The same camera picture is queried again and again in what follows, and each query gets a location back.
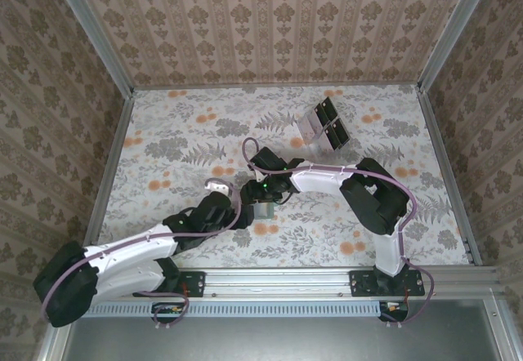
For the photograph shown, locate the green leather card holder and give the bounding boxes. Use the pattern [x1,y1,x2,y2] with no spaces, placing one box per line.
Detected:
[253,200,275,221]

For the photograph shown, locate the clear acrylic card stand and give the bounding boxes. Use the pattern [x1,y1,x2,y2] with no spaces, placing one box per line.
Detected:
[299,96,351,158]

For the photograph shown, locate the floral table cover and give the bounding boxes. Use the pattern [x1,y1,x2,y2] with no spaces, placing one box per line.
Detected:
[87,84,477,270]

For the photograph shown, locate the grey metal panel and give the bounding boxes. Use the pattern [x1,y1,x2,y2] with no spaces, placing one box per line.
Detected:
[60,315,498,361]

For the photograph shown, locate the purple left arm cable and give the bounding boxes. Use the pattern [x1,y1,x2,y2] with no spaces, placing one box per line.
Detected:
[40,177,242,332]

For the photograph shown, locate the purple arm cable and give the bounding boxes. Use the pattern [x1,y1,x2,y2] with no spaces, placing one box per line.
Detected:
[40,177,242,332]
[241,137,434,329]

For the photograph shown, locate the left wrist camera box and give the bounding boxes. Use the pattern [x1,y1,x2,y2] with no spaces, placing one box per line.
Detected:
[203,178,230,198]

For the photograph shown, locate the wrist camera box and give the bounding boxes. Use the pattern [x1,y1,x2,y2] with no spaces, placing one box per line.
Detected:
[203,178,230,198]
[248,147,287,174]

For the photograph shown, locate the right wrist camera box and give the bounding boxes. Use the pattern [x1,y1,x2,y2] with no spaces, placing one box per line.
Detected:
[248,147,287,174]

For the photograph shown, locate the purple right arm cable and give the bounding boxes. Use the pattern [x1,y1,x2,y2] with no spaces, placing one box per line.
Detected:
[241,137,434,329]

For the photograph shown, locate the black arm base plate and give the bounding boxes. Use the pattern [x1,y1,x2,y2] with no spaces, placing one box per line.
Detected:
[132,270,205,298]
[350,270,426,298]

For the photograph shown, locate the long aluminium mounting rail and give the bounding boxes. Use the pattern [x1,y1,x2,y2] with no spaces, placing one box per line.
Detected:
[59,266,506,299]

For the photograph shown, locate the black connector box with wires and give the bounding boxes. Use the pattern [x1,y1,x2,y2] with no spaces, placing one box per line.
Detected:
[378,299,410,323]
[150,301,186,324]

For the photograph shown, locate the white slotted cable duct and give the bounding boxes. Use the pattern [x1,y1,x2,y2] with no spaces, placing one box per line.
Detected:
[83,300,385,318]

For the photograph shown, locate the aluminium table side rail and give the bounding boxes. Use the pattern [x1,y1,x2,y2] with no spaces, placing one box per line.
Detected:
[75,89,136,270]
[416,87,485,266]

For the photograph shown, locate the aluminium lower frame bar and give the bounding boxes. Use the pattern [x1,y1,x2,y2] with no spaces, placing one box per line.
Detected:
[481,298,520,361]
[36,319,78,361]

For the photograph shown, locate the aluminium frame post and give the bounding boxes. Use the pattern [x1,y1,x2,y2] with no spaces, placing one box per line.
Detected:
[46,0,136,97]
[417,0,500,93]

